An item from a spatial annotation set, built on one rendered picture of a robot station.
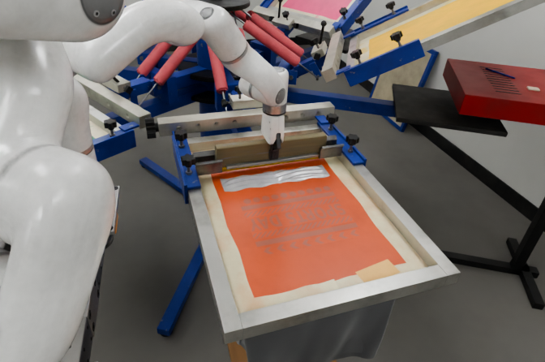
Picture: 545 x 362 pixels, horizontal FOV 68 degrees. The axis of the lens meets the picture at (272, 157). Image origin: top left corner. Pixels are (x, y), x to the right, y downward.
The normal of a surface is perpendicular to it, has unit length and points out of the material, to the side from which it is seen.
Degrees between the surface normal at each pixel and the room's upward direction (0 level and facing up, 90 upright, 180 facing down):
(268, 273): 0
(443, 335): 0
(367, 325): 96
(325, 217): 0
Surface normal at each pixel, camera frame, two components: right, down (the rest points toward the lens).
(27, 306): 0.66, 0.15
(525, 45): -0.95, 0.13
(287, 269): 0.06, -0.84
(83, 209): 0.90, 0.11
